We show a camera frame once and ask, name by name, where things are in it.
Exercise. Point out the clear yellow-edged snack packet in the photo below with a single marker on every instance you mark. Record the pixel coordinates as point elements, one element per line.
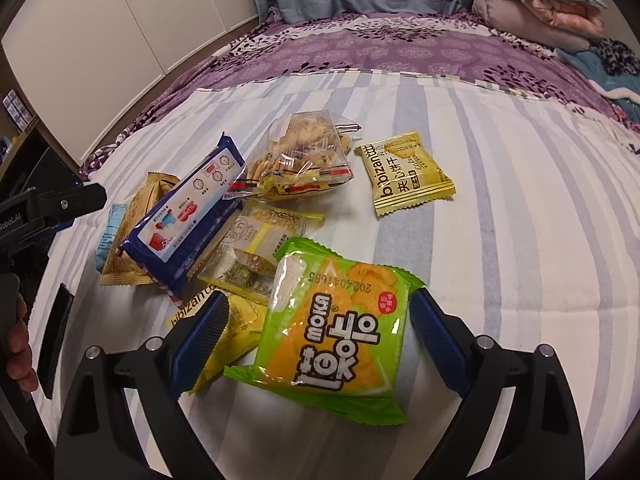
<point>255,245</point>

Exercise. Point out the green snack packet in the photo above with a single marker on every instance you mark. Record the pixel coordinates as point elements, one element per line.
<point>330,340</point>

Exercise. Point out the clear cracker bag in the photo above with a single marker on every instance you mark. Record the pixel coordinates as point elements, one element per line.
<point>295,155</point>

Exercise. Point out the blue boxes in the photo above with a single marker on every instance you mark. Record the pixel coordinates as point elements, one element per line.
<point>15,107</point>

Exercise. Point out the purple floral blanket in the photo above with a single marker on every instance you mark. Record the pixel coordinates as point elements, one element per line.
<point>375,45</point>

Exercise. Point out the tan snack packet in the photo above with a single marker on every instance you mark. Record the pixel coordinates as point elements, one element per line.
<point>152,192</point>

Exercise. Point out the person's left hand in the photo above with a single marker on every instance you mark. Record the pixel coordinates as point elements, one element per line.
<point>20,360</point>

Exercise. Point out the yellow biscuit packet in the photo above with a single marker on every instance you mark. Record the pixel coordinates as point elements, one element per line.
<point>240,325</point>
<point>405,175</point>

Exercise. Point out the light blue snack packet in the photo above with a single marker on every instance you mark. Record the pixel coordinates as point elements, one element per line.
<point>107,240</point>

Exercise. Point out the blue and white snack packet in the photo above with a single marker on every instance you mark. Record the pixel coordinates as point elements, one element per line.
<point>190,210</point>

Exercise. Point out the striped bed sheet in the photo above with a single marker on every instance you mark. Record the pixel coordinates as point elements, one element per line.
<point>500,260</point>

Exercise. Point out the dark wooden cabinet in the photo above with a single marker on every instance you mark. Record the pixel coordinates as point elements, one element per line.
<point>35,160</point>

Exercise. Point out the pink folded quilt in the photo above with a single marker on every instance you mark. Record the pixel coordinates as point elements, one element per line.
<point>565,15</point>

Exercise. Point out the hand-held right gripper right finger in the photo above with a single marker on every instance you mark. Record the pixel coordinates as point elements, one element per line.
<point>440,345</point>

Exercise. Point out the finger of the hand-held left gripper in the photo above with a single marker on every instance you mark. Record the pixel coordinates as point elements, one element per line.
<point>65,205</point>

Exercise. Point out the mauve bolster pillow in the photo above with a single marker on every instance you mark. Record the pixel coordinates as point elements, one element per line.
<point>500,10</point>

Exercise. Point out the white wardrobe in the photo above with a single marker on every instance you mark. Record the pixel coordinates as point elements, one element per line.
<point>125,35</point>

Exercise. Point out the black flat device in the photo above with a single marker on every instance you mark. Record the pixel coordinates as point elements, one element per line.
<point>55,340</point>

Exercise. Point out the black and white patterned cloth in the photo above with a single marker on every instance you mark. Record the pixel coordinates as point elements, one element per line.
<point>620,52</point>

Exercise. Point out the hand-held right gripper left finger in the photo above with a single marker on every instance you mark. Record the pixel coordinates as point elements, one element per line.
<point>200,340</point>

